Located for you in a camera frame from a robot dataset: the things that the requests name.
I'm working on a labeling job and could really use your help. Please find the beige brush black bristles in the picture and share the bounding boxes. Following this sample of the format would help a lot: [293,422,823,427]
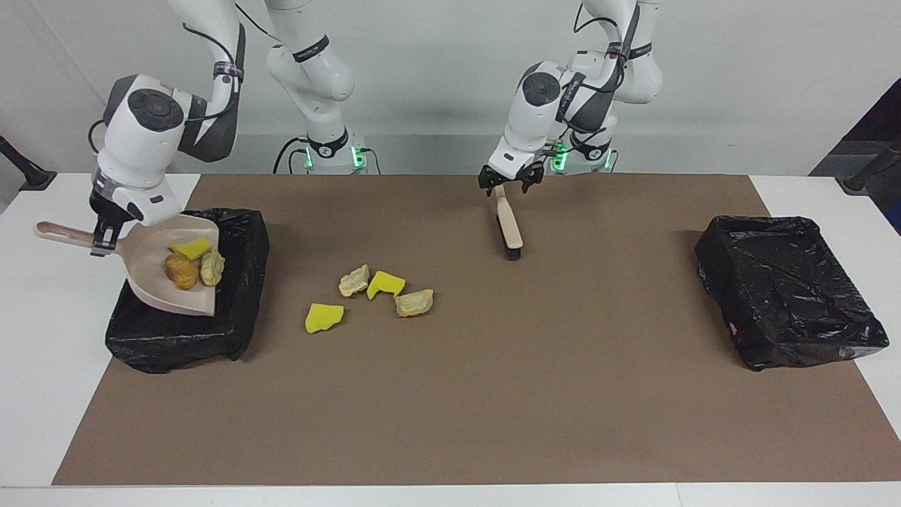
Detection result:
[493,184,526,262]

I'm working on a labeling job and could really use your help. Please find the beige plastic dustpan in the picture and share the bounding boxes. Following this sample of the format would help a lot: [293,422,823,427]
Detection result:
[34,214,221,317]

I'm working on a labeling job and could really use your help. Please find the brown bread roll toy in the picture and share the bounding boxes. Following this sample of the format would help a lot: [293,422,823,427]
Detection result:
[164,253,201,292]

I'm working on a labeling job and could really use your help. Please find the yellow green sponge piece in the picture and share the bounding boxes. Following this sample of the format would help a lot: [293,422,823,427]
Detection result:
[170,237,215,262]

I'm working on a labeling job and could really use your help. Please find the striped croissant toy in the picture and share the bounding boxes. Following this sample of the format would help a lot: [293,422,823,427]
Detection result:
[199,251,227,287]

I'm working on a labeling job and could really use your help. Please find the notched yellow sponge piece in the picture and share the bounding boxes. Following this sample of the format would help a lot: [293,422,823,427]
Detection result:
[366,270,407,301]

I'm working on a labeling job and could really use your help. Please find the chunky beige stone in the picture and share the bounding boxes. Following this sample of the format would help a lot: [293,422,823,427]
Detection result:
[339,264,372,297]

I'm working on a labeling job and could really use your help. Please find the black bagged bin pink spot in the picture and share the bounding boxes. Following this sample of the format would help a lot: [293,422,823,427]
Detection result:
[694,215,890,372]

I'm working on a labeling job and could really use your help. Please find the black stand leg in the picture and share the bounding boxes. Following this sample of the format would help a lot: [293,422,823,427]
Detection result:
[0,135,58,192]
[842,138,901,195]

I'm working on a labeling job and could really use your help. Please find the brown paper table mat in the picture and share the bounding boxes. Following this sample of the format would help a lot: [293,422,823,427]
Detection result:
[53,174,901,487]

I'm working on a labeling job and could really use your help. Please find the white wall power strip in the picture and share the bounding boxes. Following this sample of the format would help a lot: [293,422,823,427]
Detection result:
[92,134,169,170]

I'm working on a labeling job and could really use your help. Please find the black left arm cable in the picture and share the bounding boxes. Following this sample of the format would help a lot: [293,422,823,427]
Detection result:
[572,0,638,96]

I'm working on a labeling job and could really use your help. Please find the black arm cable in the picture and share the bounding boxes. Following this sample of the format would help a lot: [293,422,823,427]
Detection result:
[87,0,300,154]
[572,0,638,96]

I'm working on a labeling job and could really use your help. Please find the black base cable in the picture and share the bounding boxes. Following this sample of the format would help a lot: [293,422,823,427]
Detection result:
[272,135,311,175]

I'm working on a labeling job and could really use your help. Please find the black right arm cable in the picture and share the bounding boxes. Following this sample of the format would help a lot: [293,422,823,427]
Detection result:
[87,0,300,154]

